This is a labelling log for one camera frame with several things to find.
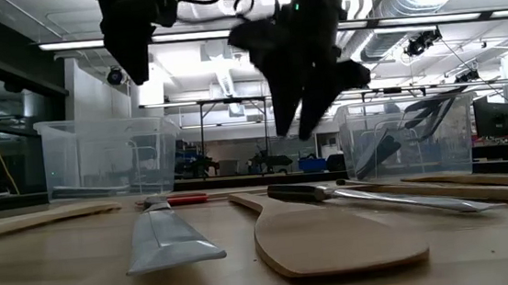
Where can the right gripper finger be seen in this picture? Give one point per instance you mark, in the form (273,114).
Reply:
(282,75)
(328,94)

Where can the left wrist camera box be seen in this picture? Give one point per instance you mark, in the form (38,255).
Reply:
(166,11)

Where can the black aluminium table frame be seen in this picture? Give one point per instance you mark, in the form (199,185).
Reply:
(262,179)

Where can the black ceiling dome camera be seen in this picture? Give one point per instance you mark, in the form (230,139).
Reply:
(115,75)

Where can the black ceiling camera rig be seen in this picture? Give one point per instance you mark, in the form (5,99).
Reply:
(422,42)
(467,76)

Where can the wooden spork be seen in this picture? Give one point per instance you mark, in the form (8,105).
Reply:
(35,220)

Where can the blue plastic crate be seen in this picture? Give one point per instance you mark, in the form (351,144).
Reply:
(312,164)

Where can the plain wooden spoon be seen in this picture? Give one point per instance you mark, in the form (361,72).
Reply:
(492,180)

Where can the black computer monitor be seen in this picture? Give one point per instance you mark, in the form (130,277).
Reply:
(494,117)

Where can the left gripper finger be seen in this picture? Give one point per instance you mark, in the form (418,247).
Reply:
(132,47)

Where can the clear plastic storage bin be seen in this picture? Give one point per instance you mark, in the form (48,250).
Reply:
(107,150)
(448,144)

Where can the black round spatula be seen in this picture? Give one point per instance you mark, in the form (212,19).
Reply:
(439,100)

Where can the black gantry frame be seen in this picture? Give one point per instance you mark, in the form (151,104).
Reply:
(201,133)

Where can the background black robot arm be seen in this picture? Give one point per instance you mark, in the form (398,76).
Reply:
(269,160)
(196,166)

